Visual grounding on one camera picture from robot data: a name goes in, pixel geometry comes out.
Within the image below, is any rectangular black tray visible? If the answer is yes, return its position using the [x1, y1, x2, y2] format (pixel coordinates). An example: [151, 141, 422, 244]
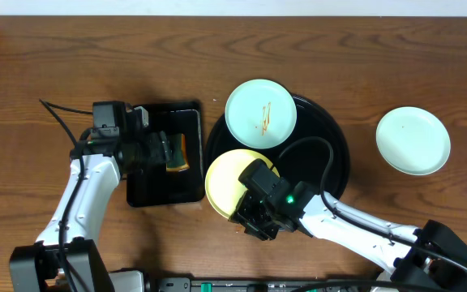
[126, 101, 204, 208]

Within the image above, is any orange green sponge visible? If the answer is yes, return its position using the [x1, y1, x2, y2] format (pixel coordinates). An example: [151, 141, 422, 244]
[165, 134, 190, 172]

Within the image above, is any yellow plate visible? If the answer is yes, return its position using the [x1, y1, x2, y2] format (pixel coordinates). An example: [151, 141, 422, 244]
[205, 149, 272, 219]

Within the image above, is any light green plate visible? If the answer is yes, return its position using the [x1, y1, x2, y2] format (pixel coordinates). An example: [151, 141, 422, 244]
[225, 79, 298, 149]
[375, 106, 451, 176]

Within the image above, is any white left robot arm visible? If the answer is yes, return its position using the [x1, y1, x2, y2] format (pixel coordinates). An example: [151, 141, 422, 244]
[9, 101, 171, 291]

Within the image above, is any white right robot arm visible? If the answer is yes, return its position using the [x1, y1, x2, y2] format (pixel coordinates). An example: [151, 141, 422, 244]
[217, 177, 467, 291]

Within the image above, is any round black tray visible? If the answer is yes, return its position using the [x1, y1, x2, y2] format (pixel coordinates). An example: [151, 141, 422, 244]
[204, 93, 351, 232]

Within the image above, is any light green plate top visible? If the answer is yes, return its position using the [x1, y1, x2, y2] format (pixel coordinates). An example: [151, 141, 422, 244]
[225, 79, 298, 149]

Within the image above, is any black base unit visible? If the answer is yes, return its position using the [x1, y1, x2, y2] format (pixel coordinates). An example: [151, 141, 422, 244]
[107, 267, 380, 292]

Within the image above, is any right black cable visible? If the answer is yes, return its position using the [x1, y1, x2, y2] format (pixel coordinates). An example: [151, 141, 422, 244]
[269, 135, 467, 285]

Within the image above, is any black cable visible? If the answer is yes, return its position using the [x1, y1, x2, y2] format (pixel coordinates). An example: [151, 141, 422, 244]
[37, 98, 95, 292]
[269, 135, 467, 285]

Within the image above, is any left black cable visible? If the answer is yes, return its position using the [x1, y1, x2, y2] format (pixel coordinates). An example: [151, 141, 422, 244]
[37, 98, 95, 292]

